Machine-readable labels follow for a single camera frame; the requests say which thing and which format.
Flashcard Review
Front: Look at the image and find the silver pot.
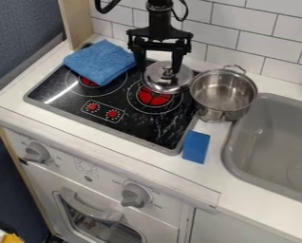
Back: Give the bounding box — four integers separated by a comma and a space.
187, 64, 259, 123

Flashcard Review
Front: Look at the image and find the toy sink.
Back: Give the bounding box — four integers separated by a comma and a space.
220, 92, 302, 207

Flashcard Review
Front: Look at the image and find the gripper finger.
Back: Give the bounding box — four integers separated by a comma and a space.
170, 50, 187, 76
131, 48, 149, 72

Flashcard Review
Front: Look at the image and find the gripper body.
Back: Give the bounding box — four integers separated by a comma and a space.
125, 26, 195, 55

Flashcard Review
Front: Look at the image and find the silver pot lid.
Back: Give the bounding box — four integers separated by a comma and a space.
141, 60, 196, 95

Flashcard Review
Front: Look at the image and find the blue cloth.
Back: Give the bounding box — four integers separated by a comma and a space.
62, 39, 139, 87

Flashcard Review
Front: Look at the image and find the toy stove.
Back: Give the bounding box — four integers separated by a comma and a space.
23, 43, 202, 157

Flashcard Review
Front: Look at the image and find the blue sponge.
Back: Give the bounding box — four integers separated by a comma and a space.
181, 130, 213, 165

